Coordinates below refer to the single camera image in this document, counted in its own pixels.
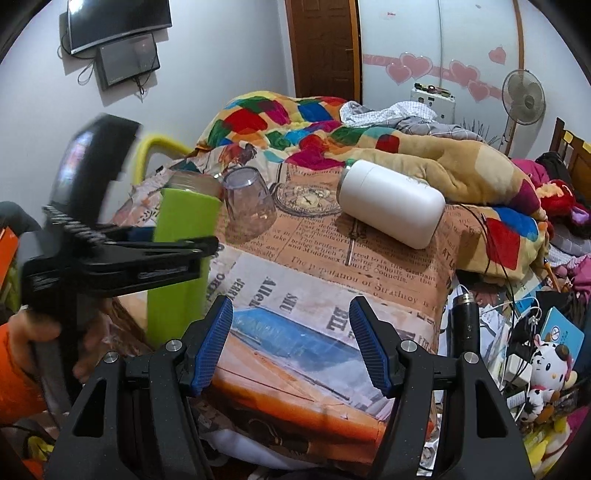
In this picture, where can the white small cabinet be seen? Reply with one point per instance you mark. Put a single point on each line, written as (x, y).
(440, 100)

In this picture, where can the wooden headboard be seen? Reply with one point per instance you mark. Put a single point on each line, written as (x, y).
(575, 154)

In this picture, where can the red plush toy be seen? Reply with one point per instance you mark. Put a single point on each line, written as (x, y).
(560, 203)

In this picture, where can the small wall monitor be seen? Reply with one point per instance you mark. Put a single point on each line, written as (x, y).
(126, 59)

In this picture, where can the clear glass cup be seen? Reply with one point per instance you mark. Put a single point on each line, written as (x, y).
(249, 203)

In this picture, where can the standing electric fan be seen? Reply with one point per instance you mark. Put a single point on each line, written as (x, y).
(524, 101)

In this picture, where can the brown wooden door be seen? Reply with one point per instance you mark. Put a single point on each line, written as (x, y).
(325, 47)

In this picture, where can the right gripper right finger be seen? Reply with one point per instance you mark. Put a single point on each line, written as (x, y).
(478, 439)

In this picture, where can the white checkered cloth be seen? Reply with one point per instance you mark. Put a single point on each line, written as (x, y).
(409, 117)

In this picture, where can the sliding wardrobe with hearts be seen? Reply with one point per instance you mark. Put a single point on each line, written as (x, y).
(465, 47)

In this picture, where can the colourful patchwork blanket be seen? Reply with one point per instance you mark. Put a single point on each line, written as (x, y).
(512, 232)

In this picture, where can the blue booklet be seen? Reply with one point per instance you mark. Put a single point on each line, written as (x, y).
(558, 329)

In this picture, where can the large wall television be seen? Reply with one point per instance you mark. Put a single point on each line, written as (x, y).
(93, 22)

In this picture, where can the green thermos bottle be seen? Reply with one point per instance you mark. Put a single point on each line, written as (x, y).
(189, 210)

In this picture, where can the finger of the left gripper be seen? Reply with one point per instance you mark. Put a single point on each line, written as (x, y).
(129, 233)
(119, 268)

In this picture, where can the white thermos bottle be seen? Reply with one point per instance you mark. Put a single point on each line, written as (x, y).
(397, 205)

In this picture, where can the white cow plush toy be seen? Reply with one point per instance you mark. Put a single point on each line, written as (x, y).
(551, 371)

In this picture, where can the newspaper print bed sheet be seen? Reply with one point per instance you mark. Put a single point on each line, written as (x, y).
(291, 378)

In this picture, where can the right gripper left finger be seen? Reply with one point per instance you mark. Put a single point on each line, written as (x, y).
(133, 419)

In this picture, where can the yellow padded bed rail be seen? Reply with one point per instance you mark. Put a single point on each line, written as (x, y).
(155, 144)

